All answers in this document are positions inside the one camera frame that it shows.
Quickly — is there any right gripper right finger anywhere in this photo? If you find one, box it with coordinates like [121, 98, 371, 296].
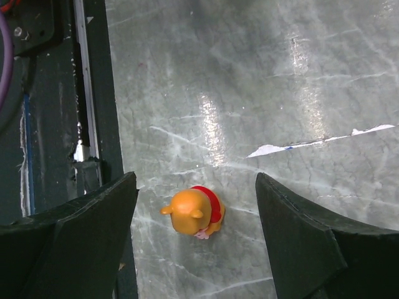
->
[256, 173, 398, 298]

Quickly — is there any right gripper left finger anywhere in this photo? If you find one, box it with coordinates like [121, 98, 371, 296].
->
[1, 172, 138, 298]

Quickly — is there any purple cable loop front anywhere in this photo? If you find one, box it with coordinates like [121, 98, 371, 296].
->
[0, 11, 15, 113]

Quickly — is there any orange bear toy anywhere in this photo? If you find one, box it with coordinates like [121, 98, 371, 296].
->
[160, 186, 226, 240]

